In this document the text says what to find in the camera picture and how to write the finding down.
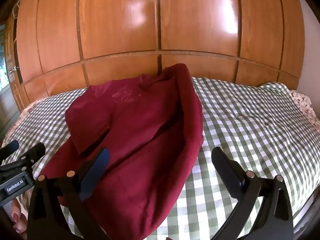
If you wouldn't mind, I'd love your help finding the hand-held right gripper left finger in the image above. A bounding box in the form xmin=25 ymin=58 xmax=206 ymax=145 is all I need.
xmin=27 ymin=147 xmax=111 ymax=240

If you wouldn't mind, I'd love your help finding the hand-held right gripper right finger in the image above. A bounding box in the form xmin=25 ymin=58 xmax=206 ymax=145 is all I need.
xmin=211 ymin=147 xmax=294 ymax=240

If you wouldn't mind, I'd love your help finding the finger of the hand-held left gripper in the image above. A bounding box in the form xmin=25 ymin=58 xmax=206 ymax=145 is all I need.
xmin=0 ymin=140 xmax=20 ymax=159
xmin=19 ymin=142 xmax=46 ymax=167

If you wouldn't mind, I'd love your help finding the dark red sweater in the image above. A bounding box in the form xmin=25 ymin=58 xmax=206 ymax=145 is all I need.
xmin=37 ymin=63 xmax=204 ymax=240

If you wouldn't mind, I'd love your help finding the person's left hand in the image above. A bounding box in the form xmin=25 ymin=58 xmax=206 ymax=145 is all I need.
xmin=10 ymin=197 xmax=28 ymax=234

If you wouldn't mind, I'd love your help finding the green checked bed cover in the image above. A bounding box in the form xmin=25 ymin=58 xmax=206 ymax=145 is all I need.
xmin=0 ymin=76 xmax=320 ymax=240

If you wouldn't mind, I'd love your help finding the window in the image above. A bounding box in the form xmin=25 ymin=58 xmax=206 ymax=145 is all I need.
xmin=0 ymin=25 xmax=11 ymax=92

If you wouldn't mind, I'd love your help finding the wooden wardrobe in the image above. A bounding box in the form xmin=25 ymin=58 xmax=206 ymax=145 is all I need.
xmin=4 ymin=0 xmax=307 ymax=110

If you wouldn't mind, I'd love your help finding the dark wooden bed frame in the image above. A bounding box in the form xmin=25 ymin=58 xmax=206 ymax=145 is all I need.
xmin=291 ymin=180 xmax=320 ymax=240

